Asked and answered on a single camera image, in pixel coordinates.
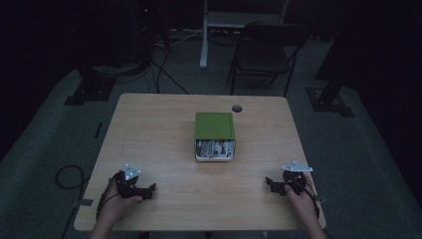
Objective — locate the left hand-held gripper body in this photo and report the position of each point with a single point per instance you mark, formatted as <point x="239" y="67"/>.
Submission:
<point x="127" y="186"/>

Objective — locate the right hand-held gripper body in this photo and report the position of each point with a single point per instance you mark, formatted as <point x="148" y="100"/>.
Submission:
<point x="294" y="179"/>

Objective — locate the pile of small white packets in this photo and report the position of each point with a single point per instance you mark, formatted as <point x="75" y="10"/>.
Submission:
<point x="214" y="148"/>

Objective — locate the green drawer box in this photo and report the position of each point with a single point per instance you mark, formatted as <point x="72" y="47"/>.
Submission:
<point x="214" y="126"/>

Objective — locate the person's left hand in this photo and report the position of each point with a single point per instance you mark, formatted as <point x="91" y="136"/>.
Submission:
<point x="114" y="205"/>

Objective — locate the person's right hand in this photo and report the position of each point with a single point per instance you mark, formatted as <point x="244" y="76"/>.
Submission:
<point x="302" y="204"/>

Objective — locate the grey tape piece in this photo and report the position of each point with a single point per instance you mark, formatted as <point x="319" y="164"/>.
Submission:
<point x="83" y="202"/>
<point x="320" y="198"/>

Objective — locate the black strip on floor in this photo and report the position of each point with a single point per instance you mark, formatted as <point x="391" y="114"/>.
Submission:
<point x="98" y="130"/>

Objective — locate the grey round table grommet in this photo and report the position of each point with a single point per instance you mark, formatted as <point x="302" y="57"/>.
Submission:
<point x="237" y="108"/>

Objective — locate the black folding chair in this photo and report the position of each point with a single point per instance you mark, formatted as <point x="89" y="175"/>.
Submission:
<point x="262" y="53"/>

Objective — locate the black stand with base plate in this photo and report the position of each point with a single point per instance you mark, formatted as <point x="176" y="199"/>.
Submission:
<point x="91" y="88"/>
<point x="331" y="99"/>

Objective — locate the white desk frame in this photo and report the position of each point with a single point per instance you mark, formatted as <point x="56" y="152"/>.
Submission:
<point x="212" y="20"/>

